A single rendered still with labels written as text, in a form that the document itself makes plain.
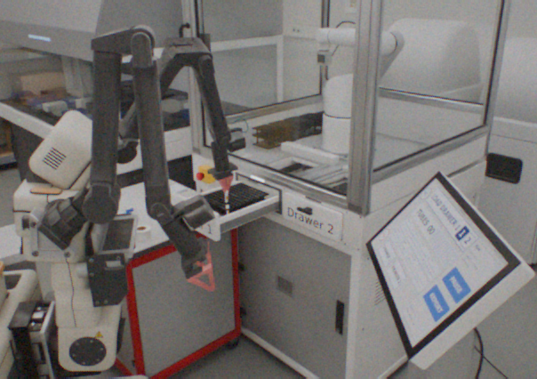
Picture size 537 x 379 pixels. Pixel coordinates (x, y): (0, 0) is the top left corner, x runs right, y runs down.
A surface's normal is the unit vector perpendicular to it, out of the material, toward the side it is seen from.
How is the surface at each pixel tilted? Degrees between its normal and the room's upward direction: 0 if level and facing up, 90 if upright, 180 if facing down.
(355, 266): 90
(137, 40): 90
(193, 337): 90
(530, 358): 0
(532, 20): 90
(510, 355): 0
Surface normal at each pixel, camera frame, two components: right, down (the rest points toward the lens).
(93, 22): -0.69, -0.07
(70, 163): 0.16, 0.37
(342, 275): -0.73, 0.27
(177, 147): 0.68, 0.27
